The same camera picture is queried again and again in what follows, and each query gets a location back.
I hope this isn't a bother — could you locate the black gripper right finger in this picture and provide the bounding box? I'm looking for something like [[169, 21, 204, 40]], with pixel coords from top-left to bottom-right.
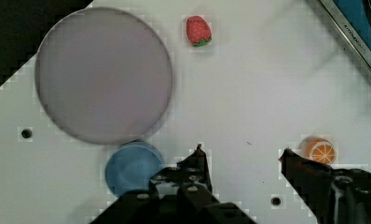
[[280, 148, 371, 224]]

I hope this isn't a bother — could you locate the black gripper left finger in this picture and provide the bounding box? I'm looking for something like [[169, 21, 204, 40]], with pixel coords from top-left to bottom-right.
[[90, 147, 256, 224]]

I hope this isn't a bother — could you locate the orange slice toy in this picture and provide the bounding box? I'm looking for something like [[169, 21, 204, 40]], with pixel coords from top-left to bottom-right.
[[303, 138, 337, 165]]

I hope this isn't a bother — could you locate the blue cup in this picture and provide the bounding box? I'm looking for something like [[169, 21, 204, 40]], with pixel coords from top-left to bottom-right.
[[104, 141, 164, 198]]

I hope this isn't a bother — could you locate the grey round plate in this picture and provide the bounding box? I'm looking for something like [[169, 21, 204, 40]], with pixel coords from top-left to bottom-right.
[[34, 7, 173, 145]]

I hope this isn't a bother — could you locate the red plush strawberry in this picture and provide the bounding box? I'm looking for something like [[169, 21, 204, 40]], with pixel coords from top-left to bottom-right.
[[185, 16, 213, 48]]

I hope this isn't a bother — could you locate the black toaster oven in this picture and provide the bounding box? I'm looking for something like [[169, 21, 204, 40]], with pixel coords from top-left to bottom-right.
[[315, 0, 371, 73]]

